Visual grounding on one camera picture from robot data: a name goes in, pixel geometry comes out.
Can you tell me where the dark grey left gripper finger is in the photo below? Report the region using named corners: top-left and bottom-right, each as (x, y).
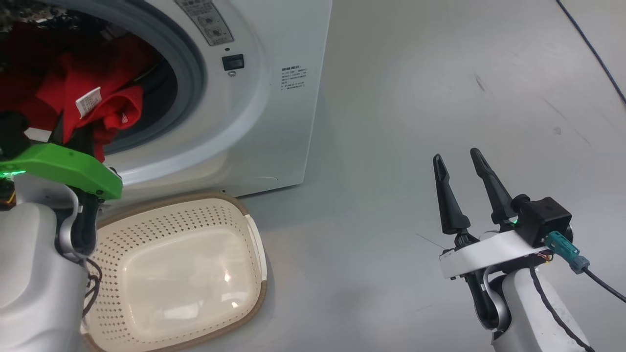
top-left (73, 130), bottom-right (103, 162)
top-left (52, 115), bottom-right (67, 146)

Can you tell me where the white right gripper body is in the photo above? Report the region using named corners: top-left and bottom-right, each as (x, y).
top-left (439, 230), bottom-right (553, 280)

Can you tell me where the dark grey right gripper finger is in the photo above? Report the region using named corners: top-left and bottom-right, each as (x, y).
top-left (433, 154), bottom-right (471, 235)
top-left (470, 148), bottom-right (518, 225)

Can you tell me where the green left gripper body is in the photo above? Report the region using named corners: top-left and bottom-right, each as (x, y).
top-left (0, 143), bottom-right (123, 200)

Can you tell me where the red garment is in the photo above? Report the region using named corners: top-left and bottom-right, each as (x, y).
top-left (0, 22), bottom-right (159, 162)

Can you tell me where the cream perforated laundry basket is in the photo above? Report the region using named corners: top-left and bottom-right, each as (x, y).
top-left (81, 192), bottom-right (268, 352)

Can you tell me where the white front-load washing machine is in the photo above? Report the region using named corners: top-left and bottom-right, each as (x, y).
top-left (0, 0), bottom-right (333, 201)

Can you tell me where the printed text label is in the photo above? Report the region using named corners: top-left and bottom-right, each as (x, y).
top-left (280, 65), bottom-right (308, 91)

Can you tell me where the right camera cable teal plug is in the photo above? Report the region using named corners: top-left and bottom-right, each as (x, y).
top-left (544, 231), bottom-right (626, 304)

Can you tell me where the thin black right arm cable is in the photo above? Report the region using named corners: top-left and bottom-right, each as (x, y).
top-left (528, 266), bottom-right (595, 352)

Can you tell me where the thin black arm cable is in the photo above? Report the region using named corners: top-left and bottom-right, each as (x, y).
top-left (81, 257), bottom-right (103, 318)
top-left (528, 266), bottom-right (595, 352)

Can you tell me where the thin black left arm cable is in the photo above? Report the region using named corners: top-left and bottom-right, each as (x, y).
top-left (81, 257), bottom-right (103, 318)

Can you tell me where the black floor cable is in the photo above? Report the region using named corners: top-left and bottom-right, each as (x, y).
top-left (555, 0), bottom-right (626, 106)

